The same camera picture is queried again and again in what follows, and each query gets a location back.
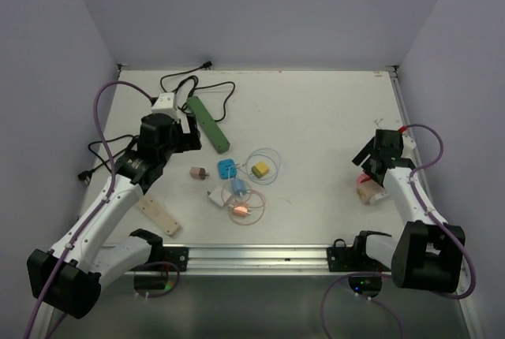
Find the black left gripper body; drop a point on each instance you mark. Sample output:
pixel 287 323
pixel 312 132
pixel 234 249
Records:
pixel 167 150

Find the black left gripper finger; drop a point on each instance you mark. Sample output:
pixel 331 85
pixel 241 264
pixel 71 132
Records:
pixel 191 139
pixel 176 133

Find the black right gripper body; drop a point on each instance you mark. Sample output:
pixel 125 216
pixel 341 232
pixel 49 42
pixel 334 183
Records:
pixel 374 154

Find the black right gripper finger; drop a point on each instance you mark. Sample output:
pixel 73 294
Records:
pixel 374 168
pixel 363 154

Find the beige plug adapter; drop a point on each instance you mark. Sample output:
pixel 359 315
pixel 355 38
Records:
pixel 366 190

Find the white folding plug adapter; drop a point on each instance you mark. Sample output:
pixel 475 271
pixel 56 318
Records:
pixel 378 197

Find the green power strip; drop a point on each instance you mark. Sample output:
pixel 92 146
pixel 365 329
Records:
pixel 209 126

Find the pink usb charger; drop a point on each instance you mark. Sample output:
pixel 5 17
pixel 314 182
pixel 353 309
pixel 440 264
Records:
pixel 198 173

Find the blue plug adapter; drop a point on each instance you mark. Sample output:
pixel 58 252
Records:
pixel 227 168

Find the white usb charger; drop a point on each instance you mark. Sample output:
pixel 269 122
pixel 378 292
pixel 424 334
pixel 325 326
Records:
pixel 215 196

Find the light blue usb charger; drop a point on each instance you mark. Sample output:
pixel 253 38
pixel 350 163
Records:
pixel 239 187

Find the yellow usb charger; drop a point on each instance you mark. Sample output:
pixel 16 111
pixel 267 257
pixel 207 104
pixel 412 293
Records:
pixel 259 170

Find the cream power strip red sockets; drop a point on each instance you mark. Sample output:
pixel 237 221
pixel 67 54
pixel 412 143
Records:
pixel 159 215

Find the salmon usb charger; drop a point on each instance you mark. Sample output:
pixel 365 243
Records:
pixel 240 210

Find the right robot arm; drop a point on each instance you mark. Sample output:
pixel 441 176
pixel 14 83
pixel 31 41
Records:
pixel 428 254

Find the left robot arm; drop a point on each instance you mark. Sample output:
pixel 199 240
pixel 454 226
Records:
pixel 72 273

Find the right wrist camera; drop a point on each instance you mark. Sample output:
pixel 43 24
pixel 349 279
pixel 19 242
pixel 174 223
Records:
pixel 409 144

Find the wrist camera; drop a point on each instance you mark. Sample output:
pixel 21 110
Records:
pixel 409 144
pixel 166 103

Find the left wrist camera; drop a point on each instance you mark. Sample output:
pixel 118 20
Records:
pixel 166 103

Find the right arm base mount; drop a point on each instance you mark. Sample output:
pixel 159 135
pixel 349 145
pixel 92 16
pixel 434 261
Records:
pixel 344 258

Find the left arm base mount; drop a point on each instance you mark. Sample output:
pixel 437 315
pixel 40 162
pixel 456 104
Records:
pixel 178 255

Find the front aluminium rail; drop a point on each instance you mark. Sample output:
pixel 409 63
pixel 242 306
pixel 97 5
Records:
pixel 246 260

